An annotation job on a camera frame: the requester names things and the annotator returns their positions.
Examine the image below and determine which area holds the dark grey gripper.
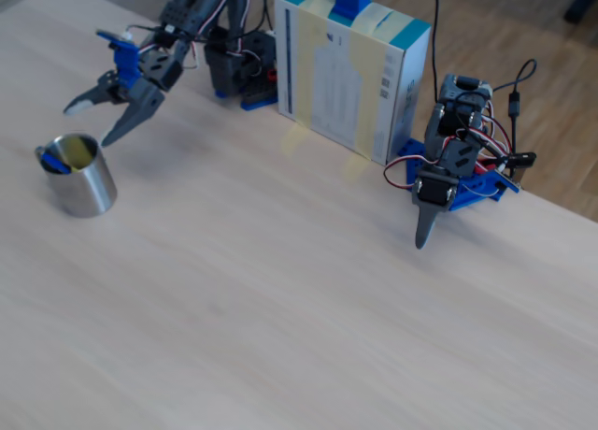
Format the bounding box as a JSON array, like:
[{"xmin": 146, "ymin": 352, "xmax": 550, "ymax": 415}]
[{"xmin": 62, "ymin": 50, "xmax": 184, "ymax": 148}]

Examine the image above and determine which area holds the grey idle gripper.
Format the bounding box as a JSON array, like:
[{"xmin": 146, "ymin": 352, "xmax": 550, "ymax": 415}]
[{"xmin": 410, "ymin": 165, "xmax": 462, "ymax": 251}]

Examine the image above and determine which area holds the blue capped ballpoint pen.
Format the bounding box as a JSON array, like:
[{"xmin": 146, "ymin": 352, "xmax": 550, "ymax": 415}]
[{"xmin": 40, "ymin": 150, "xmax": 72, "ymax": 176}]

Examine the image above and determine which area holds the blue idle arm base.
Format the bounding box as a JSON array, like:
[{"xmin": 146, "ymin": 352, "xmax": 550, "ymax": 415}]
[{"xmin": 396, "ymin": 138, "xmax": 520, "ymax": 212}]

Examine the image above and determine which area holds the silver metal cup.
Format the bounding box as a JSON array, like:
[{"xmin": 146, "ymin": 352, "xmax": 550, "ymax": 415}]
[{"xmin": 34, "ymin": 133, "xmax": 118, "ymax": 219}]

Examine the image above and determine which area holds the yellow highlighter black cap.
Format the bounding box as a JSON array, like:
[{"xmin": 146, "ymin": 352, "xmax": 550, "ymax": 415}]
[{"xmin": 60, "ymin": 137, "xmax": 97, "ymax": 173}]

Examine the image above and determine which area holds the yellow masking tape strip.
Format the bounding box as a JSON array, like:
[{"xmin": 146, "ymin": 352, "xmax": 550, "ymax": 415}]
[
  {"xmin": 278, "ymin": 0, "xmax": 337, "ymax": 159},
  {"xmin": 342, "ymin": 2, "xmax": 394, "ymax": 186}
]

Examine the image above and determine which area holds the black plug connector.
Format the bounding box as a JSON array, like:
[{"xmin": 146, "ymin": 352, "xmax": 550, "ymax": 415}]
[{"xmin": 499, "ymin": 151, "xmax": 537, "ymax": 170}]

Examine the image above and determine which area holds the white teal cardboard box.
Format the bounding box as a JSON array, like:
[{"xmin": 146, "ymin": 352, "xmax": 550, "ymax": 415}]
[{"xmin": 274, "ymin": 0, "xmax": 432, "ymax": 167}]

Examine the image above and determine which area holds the black furniture foot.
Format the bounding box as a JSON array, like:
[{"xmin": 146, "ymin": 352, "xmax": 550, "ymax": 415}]
[{"xmin": 562, "ymin": 0, "xmax": 598, "ymax": 25}]

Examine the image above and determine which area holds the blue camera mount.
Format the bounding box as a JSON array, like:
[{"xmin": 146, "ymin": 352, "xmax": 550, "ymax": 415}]
[{"xmin": 111, "ymin": 39, "xmax": 142, "ymax": 88}]

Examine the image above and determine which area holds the black wrist camera board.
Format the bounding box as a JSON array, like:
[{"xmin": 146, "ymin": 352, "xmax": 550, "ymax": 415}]
[{"xmin": 94, "ymin": 27, "xmax": 135, "ymax": 46}]

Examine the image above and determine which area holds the red white servo wire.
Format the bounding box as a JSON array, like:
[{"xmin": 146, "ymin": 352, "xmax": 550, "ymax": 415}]
[{"xmin": 382, "ymin": 154, "xmax": 434, "ymax": 192}]

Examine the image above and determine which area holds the blue arm base plate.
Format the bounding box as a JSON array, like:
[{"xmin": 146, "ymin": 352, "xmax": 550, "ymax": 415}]
[{"xmin": 214, "ymin": 87, "xmax": 280, "ymax": 112}]

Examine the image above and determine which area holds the black cable with inline block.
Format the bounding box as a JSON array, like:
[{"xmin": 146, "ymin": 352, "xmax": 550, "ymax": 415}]
[{"xmin": 492, "ymin": 58, "xmax": 538, "ymax": 153}]

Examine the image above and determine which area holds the black base power cable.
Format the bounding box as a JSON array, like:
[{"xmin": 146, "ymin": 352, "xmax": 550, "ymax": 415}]
[{"xmin": 260, "ymin": 0, "xmax": 277, "ymax": 32}]

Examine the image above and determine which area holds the long black cable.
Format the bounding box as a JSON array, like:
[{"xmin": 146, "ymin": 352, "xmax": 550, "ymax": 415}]
[{"xmin": 422, "ymin": 0, "xmax": 442, "ymax": 104}]

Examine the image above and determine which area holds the blue camera post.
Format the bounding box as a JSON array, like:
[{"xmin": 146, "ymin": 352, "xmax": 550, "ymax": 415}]
[{"xmin": 328, "ymin": 0, "xmax": 374, "ymax": 27}]

